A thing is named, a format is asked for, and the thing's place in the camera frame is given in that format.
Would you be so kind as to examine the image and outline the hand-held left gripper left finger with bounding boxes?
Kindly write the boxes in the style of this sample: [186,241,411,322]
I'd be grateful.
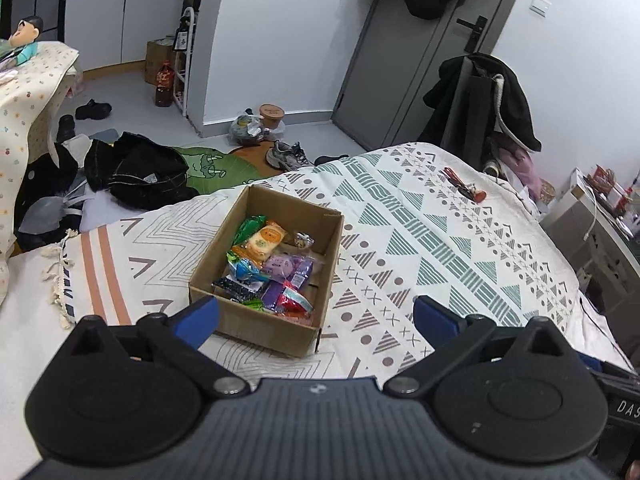
[62,296,250,397]

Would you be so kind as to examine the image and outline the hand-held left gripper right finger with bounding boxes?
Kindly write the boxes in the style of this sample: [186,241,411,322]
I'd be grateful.
[382,296,576,393]

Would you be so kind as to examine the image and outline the brown cardboard box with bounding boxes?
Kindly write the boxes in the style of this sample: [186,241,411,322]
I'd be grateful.
[188,184,345,359]

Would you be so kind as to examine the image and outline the blue snack packet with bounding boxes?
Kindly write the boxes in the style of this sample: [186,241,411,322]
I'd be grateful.
[227,257,266,283]

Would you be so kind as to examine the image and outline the red snack packet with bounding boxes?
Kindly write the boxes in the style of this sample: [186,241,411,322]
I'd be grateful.
[280,290,313,318]

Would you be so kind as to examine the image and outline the lilac round snack packet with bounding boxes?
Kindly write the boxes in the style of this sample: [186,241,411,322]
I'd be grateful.
[262,254,296,278]

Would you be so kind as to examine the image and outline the orange snack packet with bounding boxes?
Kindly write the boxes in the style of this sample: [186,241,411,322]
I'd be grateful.
[245,222,288,261]

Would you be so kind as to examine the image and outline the purple snack packet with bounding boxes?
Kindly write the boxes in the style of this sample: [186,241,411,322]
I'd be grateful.
[287,255,316,291]

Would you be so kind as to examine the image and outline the patterned blanket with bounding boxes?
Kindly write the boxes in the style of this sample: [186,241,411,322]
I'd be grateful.
[47,141,631,381]

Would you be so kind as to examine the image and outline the key bunch with red tag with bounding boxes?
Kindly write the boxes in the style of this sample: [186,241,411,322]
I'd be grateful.
[439,166,488,202]

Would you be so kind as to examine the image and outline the white desk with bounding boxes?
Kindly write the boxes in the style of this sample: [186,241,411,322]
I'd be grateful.
[542,170,640,311]

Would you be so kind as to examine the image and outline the green dinosaur rug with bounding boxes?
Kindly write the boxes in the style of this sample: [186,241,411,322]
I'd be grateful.
[172,144,286,196]

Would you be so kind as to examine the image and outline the black garment white stitching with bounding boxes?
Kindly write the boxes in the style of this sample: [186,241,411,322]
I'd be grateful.
[84,131,201,211]

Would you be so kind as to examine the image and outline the pink cloth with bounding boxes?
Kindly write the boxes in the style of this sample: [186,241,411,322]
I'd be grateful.
[492,145,543,201]

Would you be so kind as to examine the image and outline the brown desk ornament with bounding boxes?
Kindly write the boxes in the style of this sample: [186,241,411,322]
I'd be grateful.
[587,165,640,233]

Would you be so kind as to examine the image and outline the grey sneaker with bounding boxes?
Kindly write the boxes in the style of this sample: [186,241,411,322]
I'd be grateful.
[265,141,313,171]

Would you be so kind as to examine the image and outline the plastic bag of trash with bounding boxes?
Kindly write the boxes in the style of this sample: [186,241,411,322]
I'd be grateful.
[229,109,288,147]

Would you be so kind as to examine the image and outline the black clothes pile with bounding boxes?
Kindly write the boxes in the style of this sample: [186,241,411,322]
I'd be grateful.
[14,150,88,253]

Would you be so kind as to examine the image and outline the paper noodle cup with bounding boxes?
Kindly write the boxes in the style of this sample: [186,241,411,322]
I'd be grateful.
[258,104,285,130]

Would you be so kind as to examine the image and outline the white rack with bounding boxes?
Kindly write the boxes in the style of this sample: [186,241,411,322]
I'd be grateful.
[172,7,196,120]

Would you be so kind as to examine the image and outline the black jacket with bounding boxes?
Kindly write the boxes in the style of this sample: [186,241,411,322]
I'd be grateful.
[417,52,543,161]

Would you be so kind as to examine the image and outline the dark bottle red label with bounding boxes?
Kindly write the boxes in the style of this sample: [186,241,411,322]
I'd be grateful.
[154,61,175,109]

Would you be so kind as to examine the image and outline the grey door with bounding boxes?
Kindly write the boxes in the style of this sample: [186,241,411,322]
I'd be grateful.
[331,0,533,153]

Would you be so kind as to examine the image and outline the floral tablecloth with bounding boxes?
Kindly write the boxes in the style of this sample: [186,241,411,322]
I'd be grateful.
[0,40,83,306]

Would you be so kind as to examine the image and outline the brown cardboard carton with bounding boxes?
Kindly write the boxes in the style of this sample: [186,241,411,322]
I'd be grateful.
[145,37,178,86]

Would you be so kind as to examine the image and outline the black spray bottle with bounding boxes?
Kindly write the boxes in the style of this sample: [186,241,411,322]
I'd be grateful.
[172,16,191,53]

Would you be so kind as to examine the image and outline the white kitchen base cabinet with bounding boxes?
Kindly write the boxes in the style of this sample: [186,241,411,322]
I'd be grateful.
[62,0,188,72]

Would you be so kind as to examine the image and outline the cartoon figurine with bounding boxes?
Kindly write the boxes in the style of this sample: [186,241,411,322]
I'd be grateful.
[7,15,46,66]

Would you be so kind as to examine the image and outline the black framed glass door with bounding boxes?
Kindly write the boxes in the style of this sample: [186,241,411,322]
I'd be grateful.
[0,0,66,43]

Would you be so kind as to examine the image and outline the white cable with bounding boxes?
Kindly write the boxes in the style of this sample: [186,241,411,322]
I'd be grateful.
[582,185,601,241]

